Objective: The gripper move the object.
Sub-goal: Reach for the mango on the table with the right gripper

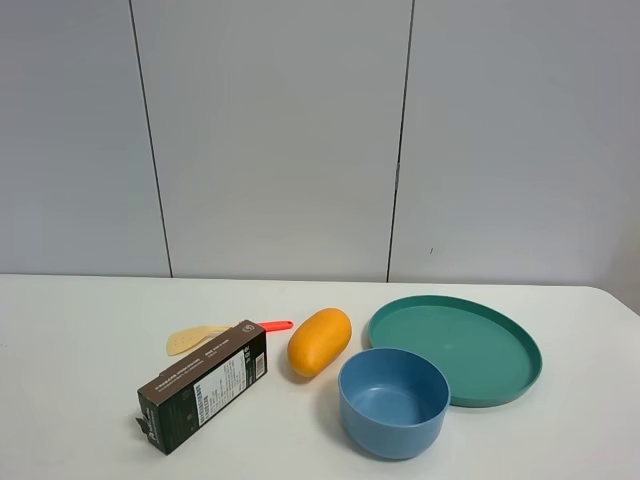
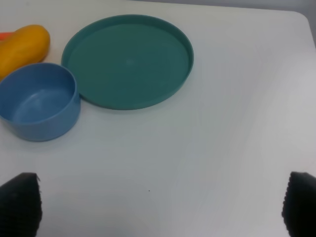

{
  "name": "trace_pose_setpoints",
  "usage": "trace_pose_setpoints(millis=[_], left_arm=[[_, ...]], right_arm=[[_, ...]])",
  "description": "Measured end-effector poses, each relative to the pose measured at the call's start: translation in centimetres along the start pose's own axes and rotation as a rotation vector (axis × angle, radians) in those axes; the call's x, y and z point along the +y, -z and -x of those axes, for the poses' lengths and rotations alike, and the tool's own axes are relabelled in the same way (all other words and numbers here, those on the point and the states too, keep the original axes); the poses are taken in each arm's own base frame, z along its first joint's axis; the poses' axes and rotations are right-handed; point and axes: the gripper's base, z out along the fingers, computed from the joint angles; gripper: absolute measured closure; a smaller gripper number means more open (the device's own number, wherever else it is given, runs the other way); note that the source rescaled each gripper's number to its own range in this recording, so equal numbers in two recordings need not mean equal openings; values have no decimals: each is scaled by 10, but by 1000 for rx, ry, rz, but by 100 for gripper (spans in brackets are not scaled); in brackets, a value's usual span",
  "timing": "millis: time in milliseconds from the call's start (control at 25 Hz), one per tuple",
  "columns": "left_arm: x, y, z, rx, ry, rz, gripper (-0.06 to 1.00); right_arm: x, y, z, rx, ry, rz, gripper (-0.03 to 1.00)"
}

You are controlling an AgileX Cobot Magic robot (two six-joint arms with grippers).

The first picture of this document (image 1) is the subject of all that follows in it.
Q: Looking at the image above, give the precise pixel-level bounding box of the dark brown cardboard box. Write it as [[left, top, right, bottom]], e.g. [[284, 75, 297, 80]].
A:
[[136, 320, 267, 455]]

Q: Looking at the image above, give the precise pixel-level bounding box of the beige spatula with red handle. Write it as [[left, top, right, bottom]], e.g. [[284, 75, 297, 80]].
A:
[[166, 321, 294, 357]]

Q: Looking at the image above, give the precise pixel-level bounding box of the teal green round plate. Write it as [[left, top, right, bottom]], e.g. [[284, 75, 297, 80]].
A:
[[368, 295, 543, 408]]

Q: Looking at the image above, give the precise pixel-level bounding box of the orange yellow mango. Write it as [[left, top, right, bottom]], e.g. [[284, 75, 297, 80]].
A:
[[287, 308, 352, 378]]

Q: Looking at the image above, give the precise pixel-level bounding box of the blue plastic bowl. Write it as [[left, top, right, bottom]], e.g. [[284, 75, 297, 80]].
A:
[[338, 348, 451, 460]]

